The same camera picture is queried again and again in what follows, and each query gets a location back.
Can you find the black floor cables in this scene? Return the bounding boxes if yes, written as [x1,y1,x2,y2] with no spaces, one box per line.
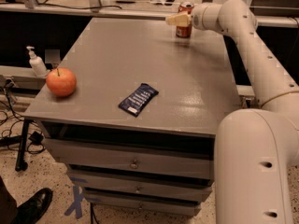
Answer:
[0,77,48,156]

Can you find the bottom grey drawer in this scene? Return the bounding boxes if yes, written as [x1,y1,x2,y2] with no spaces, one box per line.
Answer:
[84,191,200,217]

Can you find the grey drawer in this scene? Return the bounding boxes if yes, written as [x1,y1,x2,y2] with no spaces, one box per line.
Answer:
[84,191,200,217]
[44,139,213,179]
[67,170,212,202]

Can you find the middle grey drawer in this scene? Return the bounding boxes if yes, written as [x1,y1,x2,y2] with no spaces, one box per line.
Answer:
[67,170,212,202]

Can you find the dark blue snack packet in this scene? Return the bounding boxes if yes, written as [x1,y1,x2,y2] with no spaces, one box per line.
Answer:
[118,83,159,117]

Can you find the white pump dispenser bottle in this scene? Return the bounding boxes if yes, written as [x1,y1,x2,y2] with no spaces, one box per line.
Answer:
[26,46,48,77]

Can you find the top grey drawer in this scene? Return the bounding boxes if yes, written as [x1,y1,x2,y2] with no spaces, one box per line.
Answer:
[44,139,213,179]

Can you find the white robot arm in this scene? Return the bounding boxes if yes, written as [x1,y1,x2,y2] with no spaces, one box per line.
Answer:
[165,0,299,224]

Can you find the grey drawer cabinet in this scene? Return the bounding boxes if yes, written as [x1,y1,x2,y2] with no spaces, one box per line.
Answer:
[25,19,240,206]

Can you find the black table leg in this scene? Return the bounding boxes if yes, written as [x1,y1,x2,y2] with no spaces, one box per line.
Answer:
[15,119,30,172]

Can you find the red coke can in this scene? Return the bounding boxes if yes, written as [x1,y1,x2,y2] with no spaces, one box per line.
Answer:
[176,2,194,38]

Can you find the blue tape mark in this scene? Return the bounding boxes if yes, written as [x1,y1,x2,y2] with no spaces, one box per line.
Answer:
[64,184,90,220]

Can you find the black cable on ledge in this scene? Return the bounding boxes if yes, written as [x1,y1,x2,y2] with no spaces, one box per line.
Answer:
[36,2,123,11]

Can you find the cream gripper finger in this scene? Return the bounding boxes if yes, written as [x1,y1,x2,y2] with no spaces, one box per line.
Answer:
[165,12,192,27]

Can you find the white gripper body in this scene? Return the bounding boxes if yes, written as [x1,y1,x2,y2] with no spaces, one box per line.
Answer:
[191,3,223,34]

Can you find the red apple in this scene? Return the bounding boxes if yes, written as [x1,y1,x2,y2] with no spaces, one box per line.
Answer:
[46,68,77,97]

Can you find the black leather shoe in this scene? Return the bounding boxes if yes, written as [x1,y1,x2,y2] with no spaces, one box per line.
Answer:
[10,188,53,224]

